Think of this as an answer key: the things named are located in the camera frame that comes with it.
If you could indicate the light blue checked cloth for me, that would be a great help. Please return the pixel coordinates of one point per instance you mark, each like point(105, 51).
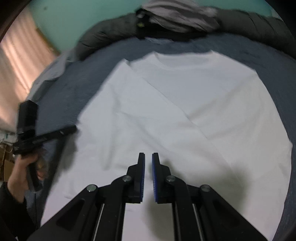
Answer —
point(159, 41)

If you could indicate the pink curtain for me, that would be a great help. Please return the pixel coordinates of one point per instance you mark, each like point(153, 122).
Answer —
point(24, 55)

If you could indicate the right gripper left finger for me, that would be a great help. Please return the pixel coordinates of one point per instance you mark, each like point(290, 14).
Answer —
point(97, 213)

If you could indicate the light grey pillow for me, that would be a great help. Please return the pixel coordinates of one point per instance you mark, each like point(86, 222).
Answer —
point(50, 75)

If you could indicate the black garment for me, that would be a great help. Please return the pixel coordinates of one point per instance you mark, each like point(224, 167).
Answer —
point(148, 27)

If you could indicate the person left dark sleeve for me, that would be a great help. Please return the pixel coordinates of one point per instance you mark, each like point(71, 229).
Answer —
point(16, 222)

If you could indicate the person left hand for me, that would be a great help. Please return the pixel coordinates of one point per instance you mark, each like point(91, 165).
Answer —
point(18, 182)

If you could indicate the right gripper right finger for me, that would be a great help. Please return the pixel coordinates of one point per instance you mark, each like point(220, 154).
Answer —
point(199, 213)

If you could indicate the white long sleeve shirt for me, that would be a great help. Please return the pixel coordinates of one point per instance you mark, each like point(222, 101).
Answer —
point(210, 119)

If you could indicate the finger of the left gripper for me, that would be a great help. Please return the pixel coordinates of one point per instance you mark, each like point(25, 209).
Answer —
point(57, 134)

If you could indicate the blue bed sheet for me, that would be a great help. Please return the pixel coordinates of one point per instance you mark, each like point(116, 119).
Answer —
point(70, 94)

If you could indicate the brown cardboard box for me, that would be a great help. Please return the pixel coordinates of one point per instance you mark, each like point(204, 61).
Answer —
point(7, 161)

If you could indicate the dark grey rolled duvet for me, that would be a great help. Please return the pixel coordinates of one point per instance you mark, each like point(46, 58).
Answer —
point(270, 31)

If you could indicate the white plastic bag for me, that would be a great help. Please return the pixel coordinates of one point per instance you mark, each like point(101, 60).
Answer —
point(8, 138)

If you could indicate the grey lilac garment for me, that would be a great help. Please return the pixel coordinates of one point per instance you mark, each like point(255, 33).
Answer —
point(182, 16)

